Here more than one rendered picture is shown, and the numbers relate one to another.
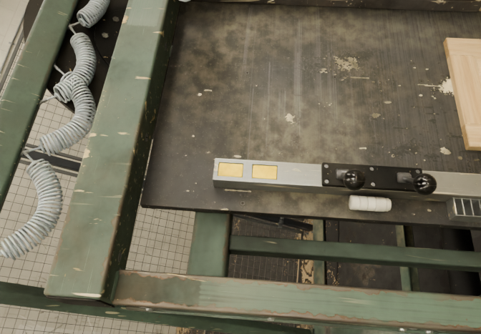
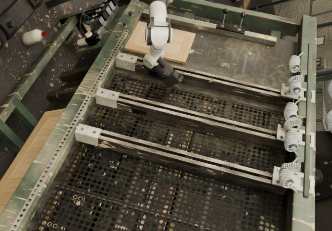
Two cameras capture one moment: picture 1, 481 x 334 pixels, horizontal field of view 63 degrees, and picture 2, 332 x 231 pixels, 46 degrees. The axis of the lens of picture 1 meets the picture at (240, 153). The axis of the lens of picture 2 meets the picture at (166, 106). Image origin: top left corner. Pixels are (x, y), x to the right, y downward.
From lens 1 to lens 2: 2.77 m
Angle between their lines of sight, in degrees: 70
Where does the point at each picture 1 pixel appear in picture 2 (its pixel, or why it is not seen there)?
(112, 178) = (306, 32)
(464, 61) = (183, 53)
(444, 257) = not seen: hidden behind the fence
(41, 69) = not seen: outside the picture
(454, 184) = (207, 24)
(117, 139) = (307, 40)
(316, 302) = (251, 12)
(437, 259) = not seen: hidden behind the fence
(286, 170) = (254, 35)
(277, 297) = (260, 14)
